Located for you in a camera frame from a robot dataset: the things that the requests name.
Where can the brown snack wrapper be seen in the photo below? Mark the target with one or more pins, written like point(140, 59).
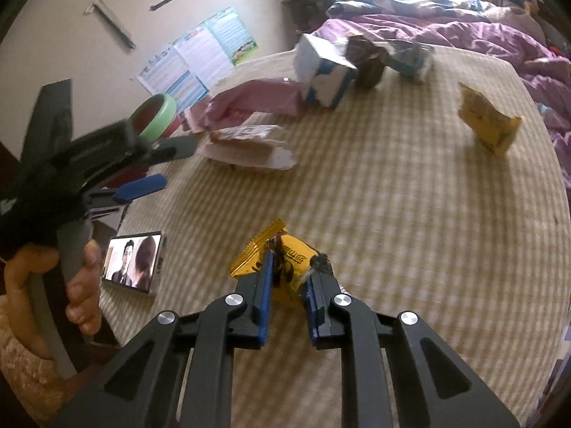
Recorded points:
point(368, 64)

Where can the red bucket with green rim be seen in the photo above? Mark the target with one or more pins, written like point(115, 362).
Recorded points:
point(163, 111)

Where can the black smartphone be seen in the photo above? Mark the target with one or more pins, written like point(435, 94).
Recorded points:
point(134, 263)

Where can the blue chart wall poster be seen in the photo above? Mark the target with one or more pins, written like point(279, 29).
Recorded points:
point(171, 78)

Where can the blue plaid blanket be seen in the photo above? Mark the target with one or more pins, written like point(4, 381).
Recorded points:
point(401, 2)

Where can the dark cluttered shelf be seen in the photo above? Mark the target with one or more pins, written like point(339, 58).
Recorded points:
point(308, 4)

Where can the purple quilt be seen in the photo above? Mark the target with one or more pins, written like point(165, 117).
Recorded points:
point(468, 31)

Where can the yellow snack packet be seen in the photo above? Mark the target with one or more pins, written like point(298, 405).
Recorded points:
point(290, 267)
point(486, 120)

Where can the silver teal wrapper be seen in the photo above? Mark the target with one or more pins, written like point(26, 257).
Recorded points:
point(410, 60)

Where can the pink foil wrapper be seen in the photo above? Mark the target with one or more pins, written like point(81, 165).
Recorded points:
point(258, 96)

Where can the metal wall bracket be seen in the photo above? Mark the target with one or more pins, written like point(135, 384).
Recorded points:
point(111, 20)

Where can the white chart wall poster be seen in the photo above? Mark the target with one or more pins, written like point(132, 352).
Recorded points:
point(203, 55)

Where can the beige striped table mat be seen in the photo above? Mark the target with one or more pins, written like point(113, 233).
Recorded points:
point(401, 232)

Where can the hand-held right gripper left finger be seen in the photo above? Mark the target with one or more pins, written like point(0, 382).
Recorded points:
point(266, 303)

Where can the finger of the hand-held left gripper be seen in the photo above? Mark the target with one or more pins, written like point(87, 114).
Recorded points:
point(142, 187)
point(174, 149)

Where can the white blue carton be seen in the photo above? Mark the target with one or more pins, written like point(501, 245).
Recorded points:
point(321, 80)

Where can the green chart wall poster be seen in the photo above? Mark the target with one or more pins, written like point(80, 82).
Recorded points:
point(234, 35)

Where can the person's left hand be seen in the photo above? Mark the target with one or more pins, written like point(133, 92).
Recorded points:
point(84, 294)

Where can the person's left forearm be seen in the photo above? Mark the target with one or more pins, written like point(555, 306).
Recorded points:
point(22, 379)

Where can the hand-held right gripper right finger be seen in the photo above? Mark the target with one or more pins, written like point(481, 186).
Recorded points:
point(314, 312)

